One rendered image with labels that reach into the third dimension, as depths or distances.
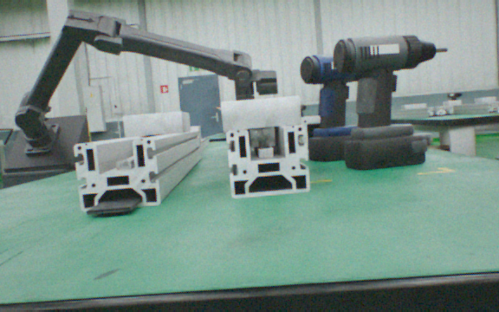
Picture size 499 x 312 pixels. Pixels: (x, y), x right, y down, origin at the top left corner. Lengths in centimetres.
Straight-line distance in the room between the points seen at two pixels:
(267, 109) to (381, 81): 25
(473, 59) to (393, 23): 206
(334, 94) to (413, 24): 1196
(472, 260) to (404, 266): 4
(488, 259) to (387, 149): 53
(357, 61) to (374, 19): 1197
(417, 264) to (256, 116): 42
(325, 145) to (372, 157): 20
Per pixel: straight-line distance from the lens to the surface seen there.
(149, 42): 139
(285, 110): 70
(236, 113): 70
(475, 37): 1338
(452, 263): 33
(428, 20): 1310
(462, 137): 370
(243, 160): 63
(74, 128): 174
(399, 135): 87
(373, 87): 87
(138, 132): 97
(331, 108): 106
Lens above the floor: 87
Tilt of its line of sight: 5 degrees down
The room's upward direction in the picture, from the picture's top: 5 degrees counter-clockwise
